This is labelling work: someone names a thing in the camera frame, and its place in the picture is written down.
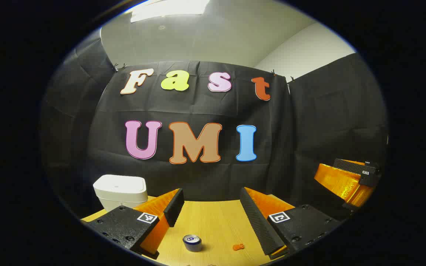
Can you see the blue pop can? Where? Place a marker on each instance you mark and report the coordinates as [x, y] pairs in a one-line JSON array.
[[192, 244]]

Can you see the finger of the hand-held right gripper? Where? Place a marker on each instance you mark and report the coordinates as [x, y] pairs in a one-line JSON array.
[[340, 183]]

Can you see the white desktop garbage bin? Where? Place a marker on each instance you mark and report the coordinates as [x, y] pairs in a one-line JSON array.
[[118, 189]]

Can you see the orange paper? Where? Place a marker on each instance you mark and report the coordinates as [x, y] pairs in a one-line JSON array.
[[238, 247]]

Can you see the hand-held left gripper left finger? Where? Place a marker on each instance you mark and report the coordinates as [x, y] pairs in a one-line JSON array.
[[174, 208]]

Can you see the black backdrop cloth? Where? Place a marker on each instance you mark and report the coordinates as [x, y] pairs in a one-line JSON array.
[[198, 177]]

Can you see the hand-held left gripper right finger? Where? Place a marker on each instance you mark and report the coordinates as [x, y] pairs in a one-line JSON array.
[[255, 218]]

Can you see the wooden desktop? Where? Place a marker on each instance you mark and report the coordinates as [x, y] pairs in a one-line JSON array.
[[213, 221]]

